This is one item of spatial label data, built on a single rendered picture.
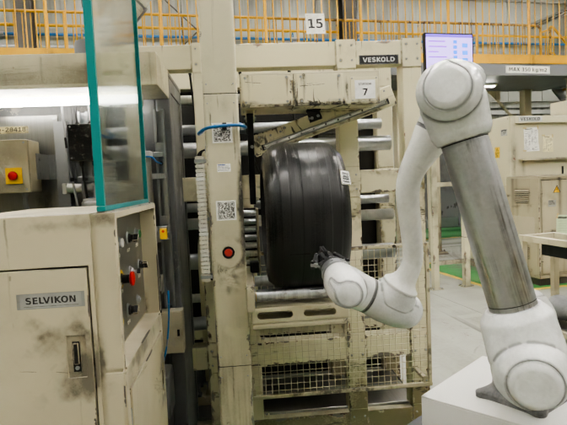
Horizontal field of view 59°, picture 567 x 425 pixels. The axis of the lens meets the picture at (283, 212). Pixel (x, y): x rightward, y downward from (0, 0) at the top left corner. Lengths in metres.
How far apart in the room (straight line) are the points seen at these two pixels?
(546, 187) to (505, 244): 5.25
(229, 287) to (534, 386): 1.16
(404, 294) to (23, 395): 0.96
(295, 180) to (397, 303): 0.59
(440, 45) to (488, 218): 5.06
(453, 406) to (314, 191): 0.79
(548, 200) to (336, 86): 4.47
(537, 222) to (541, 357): 5.27
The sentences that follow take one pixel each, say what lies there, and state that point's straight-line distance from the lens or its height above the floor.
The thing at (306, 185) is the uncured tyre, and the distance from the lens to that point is 1.74.
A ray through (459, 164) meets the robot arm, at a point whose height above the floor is 1.34.
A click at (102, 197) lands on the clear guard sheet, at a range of 1.21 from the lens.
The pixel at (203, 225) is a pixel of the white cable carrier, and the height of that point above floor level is 1.17.
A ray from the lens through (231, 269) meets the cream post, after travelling 1.93.
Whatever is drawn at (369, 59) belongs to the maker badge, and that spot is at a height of 1.90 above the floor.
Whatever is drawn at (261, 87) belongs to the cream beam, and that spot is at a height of 1.72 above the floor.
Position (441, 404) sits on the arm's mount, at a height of 0.73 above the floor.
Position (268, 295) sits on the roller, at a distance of 1.88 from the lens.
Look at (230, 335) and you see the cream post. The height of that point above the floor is 0.74.
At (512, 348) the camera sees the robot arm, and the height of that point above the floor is 0.96.
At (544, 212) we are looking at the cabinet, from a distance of 6.38.
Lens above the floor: 1.32
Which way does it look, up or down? 4 degrees down
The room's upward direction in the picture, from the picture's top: 3 degrees counter-clockwise
